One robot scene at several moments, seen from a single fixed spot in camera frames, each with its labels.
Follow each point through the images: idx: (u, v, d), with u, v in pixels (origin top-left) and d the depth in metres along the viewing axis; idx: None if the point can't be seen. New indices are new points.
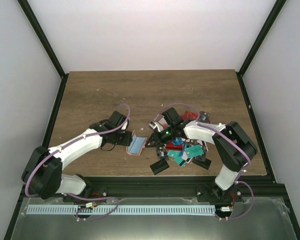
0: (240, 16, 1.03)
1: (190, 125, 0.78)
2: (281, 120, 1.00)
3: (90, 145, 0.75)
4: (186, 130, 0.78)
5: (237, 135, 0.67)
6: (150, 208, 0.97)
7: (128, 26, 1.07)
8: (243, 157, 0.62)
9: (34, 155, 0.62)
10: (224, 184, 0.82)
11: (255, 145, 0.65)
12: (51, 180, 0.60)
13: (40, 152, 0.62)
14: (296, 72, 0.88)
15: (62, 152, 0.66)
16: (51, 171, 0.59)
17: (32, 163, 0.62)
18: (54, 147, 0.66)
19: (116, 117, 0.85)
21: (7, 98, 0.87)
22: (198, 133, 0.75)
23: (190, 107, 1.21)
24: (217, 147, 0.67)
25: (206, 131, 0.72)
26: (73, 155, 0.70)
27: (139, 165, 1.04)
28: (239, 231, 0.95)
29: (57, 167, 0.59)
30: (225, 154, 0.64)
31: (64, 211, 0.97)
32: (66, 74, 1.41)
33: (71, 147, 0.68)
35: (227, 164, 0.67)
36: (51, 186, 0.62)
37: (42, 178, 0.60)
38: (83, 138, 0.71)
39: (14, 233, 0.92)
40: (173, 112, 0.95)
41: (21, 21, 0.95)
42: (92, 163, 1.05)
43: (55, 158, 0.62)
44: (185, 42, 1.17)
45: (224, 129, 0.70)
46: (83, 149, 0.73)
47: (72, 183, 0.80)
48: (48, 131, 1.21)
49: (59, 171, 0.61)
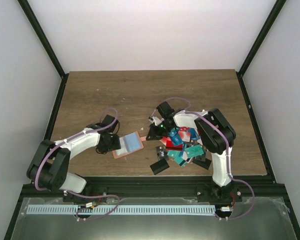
0: (241, 16, 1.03)
1: (178, 113, 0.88)
2: (281, 120, 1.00)
3: (90, 141, 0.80)
4: (175, 118, 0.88)
5: (217, 120, 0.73)
6: (150, 208, 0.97)
7: (128, 26, 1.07)
8: (220, 139, 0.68)
9: (41, 148, 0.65)
10: (216, 176, 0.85)
11: (233, 130, 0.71)
12: (60, 169, 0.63)
13: (47, 145, 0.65)
14: (295, 72, 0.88)
15: (67, 143, 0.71)
16: (61, 161, 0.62)
17: (39, 156, 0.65)
18: (59, 141, 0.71)
19: (108, 119, 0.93)
21: (7, 98, 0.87)
22: (185, 120, 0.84)
23: (185, 100, 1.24)
24: (199, 131, 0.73)
25: (191, 117, 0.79)
26: (77, 148, 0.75)
27: (139, 165, 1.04)
28: (239, 231, 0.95)
29: (65, 155, 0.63)
30: (205, 137, 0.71)
31: (64, 211, 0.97)
32: (66, 73, 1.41)
33: (76, 141, 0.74)
35: (209, 148, 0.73)
36: (59, 177, 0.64)
37: (51, 169, 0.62)
38: (85, 133, 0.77)
39: (14, 233, 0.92)
40: (165, 105, 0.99)
41: (21, 21, 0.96)
42: (92, 163, 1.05)
43: (61, 149, 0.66)
44: (185, 41, 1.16)
45: (206, 115, 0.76)
46: (84, 143, 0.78)
47: (72, 180, 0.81)
48: (48, 131, 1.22)
49: (66, 162, 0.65)
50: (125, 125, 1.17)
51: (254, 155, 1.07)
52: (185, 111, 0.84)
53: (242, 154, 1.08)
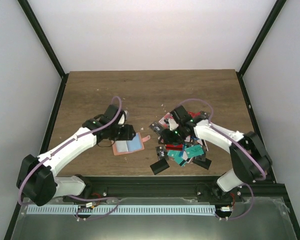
0: (241, 16, 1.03)
1: (201, 125, 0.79)
2: (281, 120, 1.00)
3: (83, 146, 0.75)
4: (196, 129, 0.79)
5: (253, 146, 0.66)
6: (150, 208, 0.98)
7: (128, 26, 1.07)
8: (258, 170, 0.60)
9: (24, 165, 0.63)
10: (225, 185, 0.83)
11: (269, 158, 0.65)
12: (44, 188, 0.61)
13: (30, 161, 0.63)
14: (296, 72, 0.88)
15: (51, 158, 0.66)
16: (42, 181, 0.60)
17: (22, 173, 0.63)
18: (44, 155, 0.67)
19: (110, 112, 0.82)
21: (8, 98, 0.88)
22: (209, 136, 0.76)
23: (185, 99, 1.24)
24: (232, 157, 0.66)
25: (220, 137, 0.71)
26: (66, 159, 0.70)
27: (139, 165, 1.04)
28: (239, 231, 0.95)
29: (48, 176, 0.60)
30: (240, 166, 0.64)
31: (64, 211, 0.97)
32: (66, 73, 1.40)
33: (64, 151, 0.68)
35: (241, 176, 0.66)
36: (46, 193, 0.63)
37: (34, 188, 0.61)
38: (76, 139, 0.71)
39: (14, 233, 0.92)
40: (181, 110, 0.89)
41: (21, 21, 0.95)
42: (92, 163, 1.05)
43: (45, 167, 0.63)
44: (185, 41, 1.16)
45: (241, 139, 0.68)
46: (77, 149, 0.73)
47: (71, 184, 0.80)
48: (48, 131, 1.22)
49: (50, 180, 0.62)
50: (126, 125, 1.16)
51: None
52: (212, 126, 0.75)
53: None
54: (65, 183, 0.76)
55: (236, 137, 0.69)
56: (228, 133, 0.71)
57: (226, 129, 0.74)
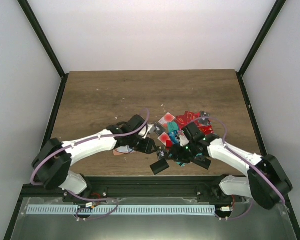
0: (241, 16, 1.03)
1: (215, 145, 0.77)
2: (281, 120, 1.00)
3: (103, 147, 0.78)
4: (210, 149, 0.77)
5: (272, 169, 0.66)
6: (150, 208, 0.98)
7: (129, 26, 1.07)
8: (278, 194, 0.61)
9: (48, 145, 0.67)
10: (228, 189, 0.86)
11: (289, 182, 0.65)
12: (59, 173, 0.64)
13: (54, 144, 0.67)
14: (296, 71, 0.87)
15: (74, 148, 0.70)
16: (60, 166, 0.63)
17: (44, 153, 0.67)
18: (68, 142, 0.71)
19: (135, 121, 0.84)
21: (7, 98, 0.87)
22: (225, 156, 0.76)
23: (185, 99, 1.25)
24: (250, 182, 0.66)
25: (237, 159, 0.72)
26: (85, 152, 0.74)
27: (139, 165, 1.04)
28: (239, 231, 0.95)
29: (66, 162, 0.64)
30: (259, 190, 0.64)
31: (64, 211, 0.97)
32: (66, 74, 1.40)
33: (86, 145, 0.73)
35: (260, 198, 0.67)
36: (57, 179, 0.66)
37: (50, 170, 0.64)
38: (99, 138, 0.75)
39: (13, 233, 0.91)
40: (194, 127, 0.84)
41: (21, 21, 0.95)
42: (92, 163, 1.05)
43: (66, 153, 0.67)
44: (185, 42, 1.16)
45: (259, 162, 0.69)
46: (96, 148, 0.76)
47: (74, 182, 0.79)
48: (48, 131, 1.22)
49: (66, 168, 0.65)
50: None
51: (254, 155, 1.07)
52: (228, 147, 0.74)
53: None
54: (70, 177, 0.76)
55: (254, 160, 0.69)
56: (245, 155, 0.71)
57: (241, 150, 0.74)
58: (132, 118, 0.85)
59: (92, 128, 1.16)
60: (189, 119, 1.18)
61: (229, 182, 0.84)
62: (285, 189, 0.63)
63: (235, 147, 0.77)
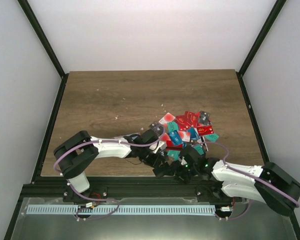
0: (240, 16, 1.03)
1: (218, 168, 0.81)
2: (282, 119, 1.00)
3: (119, 151, 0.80)
4: (215, 173, 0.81)
5: (276, 175, 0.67)
6: (150, 208, 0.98)
7: (129, 26, 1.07)
8: (292, 201, 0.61)
9: (77, 136, 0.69)
10: (232, 193, 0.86)
11: (297, 183, 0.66)
12: (82, 164, 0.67)
13: (83, 136, 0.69)
14: (296, 71, 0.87)
15: (100, 144, 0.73)
16: (87, 156, 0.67)
17: (71, 142, 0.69)
18: (95, 138, 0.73)
19: (147, 135, 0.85)
21: (8, 97, 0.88)
22: (230, 176, 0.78)
23: (185, 99, 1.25)
24: (261, 194, 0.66)
25: (243, 176, 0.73)
26: (105, 152, 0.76)
27: (139, 165, 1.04)
28: (239, 231, 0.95)
29: (93, 154, 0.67)
30: (272, 200, 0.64)
31: (64, 211, 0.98)
32: (66, 73, 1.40)
33: (108, 145, 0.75)
35: (277, 210, 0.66)
36: (78, 169, 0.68)
37: (75, 159, 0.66)
38: (119, 143, 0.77)
39: (14, 233, 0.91)
40: (194, 153, 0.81)
41: (21, 21, 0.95)
42: (92, 163, 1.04)
43: (93, 146, 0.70)
44: (185, 42, 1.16)
45: (262, 172, 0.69)
46: (113, 151, 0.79)
47: (80, 179, 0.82)
48: (48, 131, 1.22)
49: (91, 159, 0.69)
50: (126, 125, 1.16)
51: (254, 155, 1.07)
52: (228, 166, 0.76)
53: (243, 154, 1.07)
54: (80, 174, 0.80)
55: (257, 172, 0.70)
56: (248, 170, 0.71)
57: (242, 166, 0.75)
58: (148, 131, 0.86)
59: (92, 128, 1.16)
60: (189, 119, 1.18)
61: (232, 186, 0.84)
62: (295, 192, 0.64)
63: (235, 164, 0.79)
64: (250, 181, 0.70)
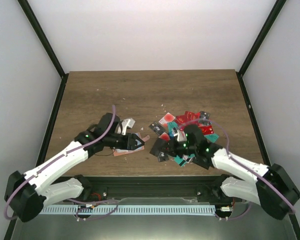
0: (240, 16, 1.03)
1: (219, 156, 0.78)
2: (282, 119, 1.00)
3: (75, 161, 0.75)
4: (214, 160, 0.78)
5: (279, 179, 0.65)
6: (150, 208, 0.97)
7: (129, 27, 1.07)
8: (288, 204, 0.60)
9: (10, 181, 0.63)
10: (232, 193, 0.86)
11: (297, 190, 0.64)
12: (27, 206, 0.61)
13: (16, 179, 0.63)
14: (296, 71, 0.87)
15: (38, 176, 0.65)
16: (26, 198, 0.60)
17: (10, 189, 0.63)
18: (30, 173, 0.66)
19: (104, 122, 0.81)
21: (8, 97, 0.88)
22: (230, 167, 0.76)
23: (185, 99, 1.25)
24: (260, 193, 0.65)
25: (243, 169, 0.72)
26: (57, 173, 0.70)
27: (138, 165, 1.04)
28: (238, 231, 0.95)
29: (31, 194, 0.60)
30: (269, 202, 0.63)
31: (64, 211, 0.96)
32: (66, 73, 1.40)
33: (51, 167, 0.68)
35: (271, 211, 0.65)
36: (30, 209, 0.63)
37: (19, 205, 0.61)
38: (65, 154, 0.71)
39: (13, 233, 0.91)
40: (200, 135, 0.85)
41: (21, 21, 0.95)
42: (92, 163, 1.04)
43: (31, 185, 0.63)
44: (185, 41, 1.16)
45: (267, 172, 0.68)
46: (66, 166, 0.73)
47: (63, 193, 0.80)
48: (49, 130, 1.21)
49: (36, 197, 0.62)
50: None
51: (254, 155, 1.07)
52: (232, 157, 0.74)
53: (242, 155, 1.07)
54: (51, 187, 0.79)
55: (261, 171, 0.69)
56: (252, 166, 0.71)
57: (246, 161, 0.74)
58: (102, 117, 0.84)
59: None
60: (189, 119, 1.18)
61: (231, 185, 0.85)
62: (293, 198, 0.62)
63: (240, 158, 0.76)
64: (251, 178, 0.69)
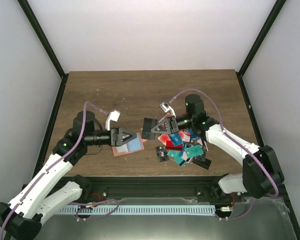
0: (240, 16, 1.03)
1: (214, 131, 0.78)
2: (282, 119, 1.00)
3: (60, 176, 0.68)
4: (207, 134, 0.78)
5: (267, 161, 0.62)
6: (149, 208, 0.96)
7: (130, 26, 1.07)
8: (272, 184, 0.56)
9: None
10: (228, 188, 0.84)
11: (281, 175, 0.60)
12: (23, 232, 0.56)
13: (0, 211, 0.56)
14: (296, 71, 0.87)
15: (23, 202, 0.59)
16: (17, 228, 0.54)
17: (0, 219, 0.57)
18: (15, 201, 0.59)
19: (76, 125, 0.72)
21: (8, 96, 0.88)
22: (222, 143, 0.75)
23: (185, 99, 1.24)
24: (244, 170, 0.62)
25: (234, 146, 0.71)
26: (43, 193, 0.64)
27: (138, 165, 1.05)
28: (239, 231, 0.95)
29: (21, 223, 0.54)
30: (251, 178, 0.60)
31: (64, 211, 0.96)
32: (66, 73, 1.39)
33: (35, 189, 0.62)
35: (251, 191, 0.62)
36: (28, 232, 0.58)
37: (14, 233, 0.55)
38: (47, 171, 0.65)
39: None
40: (199, 106, 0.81)
41: (21, 21, 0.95)
42: (93, 163, 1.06)
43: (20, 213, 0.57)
44: (185, 41, 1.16)
45: (256, 151, 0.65)
46: (52, 183, 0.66)
47: (60, 203, 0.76)
48: (49, 130, 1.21)
49: (27, 223, 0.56)
50: (125, 125, 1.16)
51: None
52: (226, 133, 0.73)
53: None
54: (46, 199, 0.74)
55: (252, 149, 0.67)
56: (244, 144, 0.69)
57: (239, 139, 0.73)
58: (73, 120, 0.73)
59: None
60: None
61: (226, 179, 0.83)
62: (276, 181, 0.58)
63: (234, 135, 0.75)
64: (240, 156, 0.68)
